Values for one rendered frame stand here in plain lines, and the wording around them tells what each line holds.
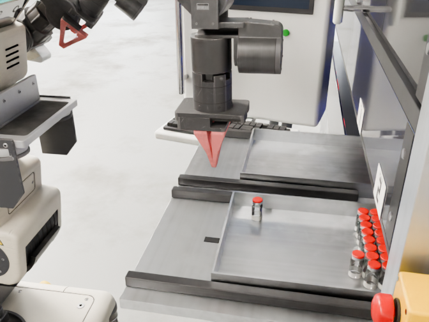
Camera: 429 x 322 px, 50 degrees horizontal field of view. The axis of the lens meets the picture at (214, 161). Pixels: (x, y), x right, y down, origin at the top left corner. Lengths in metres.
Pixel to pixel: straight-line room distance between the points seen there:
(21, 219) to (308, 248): 0.66
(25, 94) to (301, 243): 0.69
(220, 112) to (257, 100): 0.96
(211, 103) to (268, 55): 0.10
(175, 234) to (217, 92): 0.35
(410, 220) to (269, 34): 0.29
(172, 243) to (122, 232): 1.58
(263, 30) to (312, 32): 0.89
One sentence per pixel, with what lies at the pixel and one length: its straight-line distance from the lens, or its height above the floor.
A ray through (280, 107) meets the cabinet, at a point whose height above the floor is 0.86.
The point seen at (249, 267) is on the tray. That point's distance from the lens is 0.82.
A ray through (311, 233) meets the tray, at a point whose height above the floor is 0.88.
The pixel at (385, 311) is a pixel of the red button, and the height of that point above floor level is 1.01.
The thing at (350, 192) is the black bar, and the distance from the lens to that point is 1.03.
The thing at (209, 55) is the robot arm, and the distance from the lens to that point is 0.63.
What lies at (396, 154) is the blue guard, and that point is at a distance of 0.72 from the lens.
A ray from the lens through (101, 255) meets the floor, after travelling 2.32.
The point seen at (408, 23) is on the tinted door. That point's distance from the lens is 0.79.
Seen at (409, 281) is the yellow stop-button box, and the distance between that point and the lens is 0.62.
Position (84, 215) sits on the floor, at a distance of 2.63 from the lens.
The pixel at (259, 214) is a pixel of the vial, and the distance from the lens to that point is 0.93.
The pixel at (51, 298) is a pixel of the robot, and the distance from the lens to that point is 1.73.
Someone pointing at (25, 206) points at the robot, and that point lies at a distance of 1.21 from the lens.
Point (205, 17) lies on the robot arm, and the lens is 0.61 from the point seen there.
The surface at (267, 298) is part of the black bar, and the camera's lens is 0.75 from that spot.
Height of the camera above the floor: 1.41
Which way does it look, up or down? 27 degrees down
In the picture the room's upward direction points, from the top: straight up
